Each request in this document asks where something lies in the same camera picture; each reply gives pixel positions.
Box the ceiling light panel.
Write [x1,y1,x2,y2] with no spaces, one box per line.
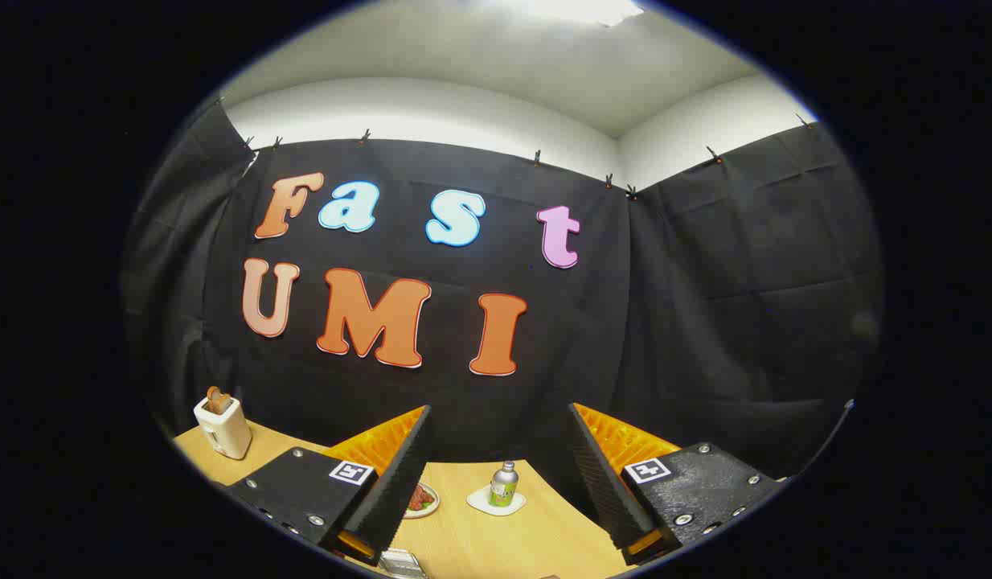
[496,0,646,27]

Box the silver wire metal tray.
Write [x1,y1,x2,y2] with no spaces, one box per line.
[377,548,428,579]

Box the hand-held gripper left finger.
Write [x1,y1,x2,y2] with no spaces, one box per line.
[225,404,432,566]

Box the green label metal bottle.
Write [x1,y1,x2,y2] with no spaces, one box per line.
[489,461,519,507]

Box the row of black cloth clips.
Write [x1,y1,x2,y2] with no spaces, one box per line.
[243,113,814,202]

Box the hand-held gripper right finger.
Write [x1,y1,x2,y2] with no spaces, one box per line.
[568,402,788,566]

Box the cream white toaster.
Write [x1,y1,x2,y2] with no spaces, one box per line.
[193,394,253,461]

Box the small white coaster tray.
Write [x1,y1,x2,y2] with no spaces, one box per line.
[466,485,527,516]

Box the white oval dinner plate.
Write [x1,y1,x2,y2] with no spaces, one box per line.
[403,481,441,519]

